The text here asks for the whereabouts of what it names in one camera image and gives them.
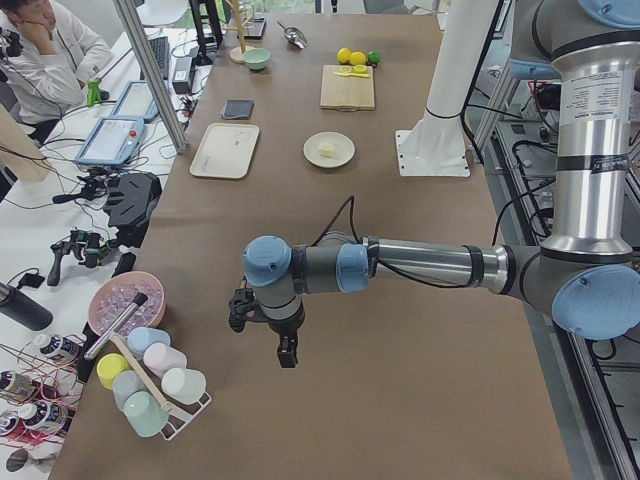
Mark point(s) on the green lime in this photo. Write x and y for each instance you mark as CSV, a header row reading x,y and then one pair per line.
x,y
373,58

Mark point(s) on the aluminium frame post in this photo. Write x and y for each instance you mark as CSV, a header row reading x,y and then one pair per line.
x,y
136,34

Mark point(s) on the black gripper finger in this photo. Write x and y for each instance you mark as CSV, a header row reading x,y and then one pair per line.
x,y
283,352
292,351

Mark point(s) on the metal scoop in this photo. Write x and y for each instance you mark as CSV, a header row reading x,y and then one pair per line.
x,y
293,35

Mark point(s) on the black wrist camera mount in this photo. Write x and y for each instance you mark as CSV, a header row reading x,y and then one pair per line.
x,y
243,308

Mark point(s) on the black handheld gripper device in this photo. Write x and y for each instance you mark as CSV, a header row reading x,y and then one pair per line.
x,y
88,248

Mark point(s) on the black bottle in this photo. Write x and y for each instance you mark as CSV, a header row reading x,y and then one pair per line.
x,y
24,310

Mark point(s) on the seated person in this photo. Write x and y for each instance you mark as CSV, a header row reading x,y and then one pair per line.
x,y
60,54

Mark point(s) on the teach pendant tablet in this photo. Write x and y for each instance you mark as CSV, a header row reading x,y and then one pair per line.
x,y
112,141
136,100

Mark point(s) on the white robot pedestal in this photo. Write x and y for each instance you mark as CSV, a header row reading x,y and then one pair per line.
x,y
435,146

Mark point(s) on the cream rectangular tray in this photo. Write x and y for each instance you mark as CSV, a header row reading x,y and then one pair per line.
x,y
225,151

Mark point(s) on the white cup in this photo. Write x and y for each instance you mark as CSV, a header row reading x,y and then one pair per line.
x,y
184,385

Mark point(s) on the yellow lemon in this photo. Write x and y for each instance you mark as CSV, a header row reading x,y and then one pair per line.
x,y
344,55
357,58

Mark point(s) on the mint green bowl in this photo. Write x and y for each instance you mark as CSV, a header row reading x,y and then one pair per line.
x,y
256,59

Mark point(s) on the mint cup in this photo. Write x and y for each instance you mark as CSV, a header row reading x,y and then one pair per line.
x,y
145,414

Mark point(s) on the grey folded cloth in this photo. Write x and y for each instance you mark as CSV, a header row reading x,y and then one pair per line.
x,y
237,109

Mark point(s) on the round cream plate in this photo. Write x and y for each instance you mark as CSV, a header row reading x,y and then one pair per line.
x,y
344,150

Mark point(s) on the wooden cutting board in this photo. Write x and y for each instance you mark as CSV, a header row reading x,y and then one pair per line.
x,y
346,93

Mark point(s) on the white cup rack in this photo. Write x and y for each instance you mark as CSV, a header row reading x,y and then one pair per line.
x,y
180,417

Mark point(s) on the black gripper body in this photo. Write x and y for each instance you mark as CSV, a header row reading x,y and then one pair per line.
x,y
285,327

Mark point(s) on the wooden cup stand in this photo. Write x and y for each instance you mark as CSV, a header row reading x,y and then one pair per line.
x,y
240,15

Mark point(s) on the pink bowl with ice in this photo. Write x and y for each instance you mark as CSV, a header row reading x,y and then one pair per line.
x,y
118,293

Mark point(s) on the pink cup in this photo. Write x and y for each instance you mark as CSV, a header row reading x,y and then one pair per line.
x,y
159,358

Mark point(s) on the metal ice scoop handle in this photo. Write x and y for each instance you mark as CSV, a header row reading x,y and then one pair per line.
x,y
139,300

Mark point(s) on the blue cup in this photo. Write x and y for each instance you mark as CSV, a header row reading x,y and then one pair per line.
x,y
141,338

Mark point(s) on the small pale bun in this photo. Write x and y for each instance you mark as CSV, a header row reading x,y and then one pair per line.
x,y
326,149

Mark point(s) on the grey cup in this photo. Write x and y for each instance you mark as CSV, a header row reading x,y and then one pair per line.
x,y
124,386

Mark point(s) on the yellow cup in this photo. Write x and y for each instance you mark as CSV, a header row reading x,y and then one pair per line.
x,y
109,367

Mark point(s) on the yellow plastic knife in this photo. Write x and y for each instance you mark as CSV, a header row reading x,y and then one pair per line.
x,y
352,74

